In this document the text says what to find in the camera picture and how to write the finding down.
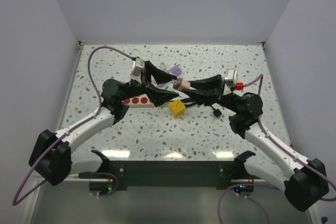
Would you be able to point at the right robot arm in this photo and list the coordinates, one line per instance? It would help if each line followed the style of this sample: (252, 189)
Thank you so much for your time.
(304, 181)

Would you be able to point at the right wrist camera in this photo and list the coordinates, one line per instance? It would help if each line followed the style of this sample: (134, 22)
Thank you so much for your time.
(231, 82)

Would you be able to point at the green USB charger plug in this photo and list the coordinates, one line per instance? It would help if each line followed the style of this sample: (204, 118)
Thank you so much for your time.
(167, 87)

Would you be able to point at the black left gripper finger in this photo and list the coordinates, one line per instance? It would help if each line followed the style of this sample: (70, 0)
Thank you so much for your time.
(159, 96)
(159, 75)

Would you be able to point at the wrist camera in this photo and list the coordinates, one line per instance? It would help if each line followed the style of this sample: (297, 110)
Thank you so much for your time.
(137, 68)
(231, 82)

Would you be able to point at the aluminium rail frame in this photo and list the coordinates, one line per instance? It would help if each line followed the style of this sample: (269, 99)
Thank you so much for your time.
(152, 134)

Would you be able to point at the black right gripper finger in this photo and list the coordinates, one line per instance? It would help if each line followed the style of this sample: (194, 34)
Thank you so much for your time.
(213, 82)
(202, 97)

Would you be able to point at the purple power strip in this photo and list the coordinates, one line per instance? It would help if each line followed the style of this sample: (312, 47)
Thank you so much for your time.
(175, 70)

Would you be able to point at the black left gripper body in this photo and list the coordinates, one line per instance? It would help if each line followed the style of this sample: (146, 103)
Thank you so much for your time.
(135, 88)

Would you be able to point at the yellow cube socket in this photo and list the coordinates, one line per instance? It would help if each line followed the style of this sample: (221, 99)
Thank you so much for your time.
(177, 108)

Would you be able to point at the beige power strip red sockets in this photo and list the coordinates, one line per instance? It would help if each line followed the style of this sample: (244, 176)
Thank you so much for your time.
(139, 102)

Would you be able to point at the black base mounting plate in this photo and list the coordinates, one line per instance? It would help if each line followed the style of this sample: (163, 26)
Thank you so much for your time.
(125, 174)

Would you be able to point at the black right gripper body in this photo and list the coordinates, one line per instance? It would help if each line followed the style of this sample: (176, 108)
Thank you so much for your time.
(228, 100)

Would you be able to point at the pink brown USB charger plug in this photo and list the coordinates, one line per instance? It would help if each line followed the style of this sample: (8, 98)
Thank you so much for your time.
(180, 84)

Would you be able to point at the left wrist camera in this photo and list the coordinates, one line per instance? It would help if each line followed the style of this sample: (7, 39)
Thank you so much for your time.
(137, 68)

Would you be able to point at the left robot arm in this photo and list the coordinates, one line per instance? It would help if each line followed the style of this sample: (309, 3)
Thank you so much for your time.
(51, 156)

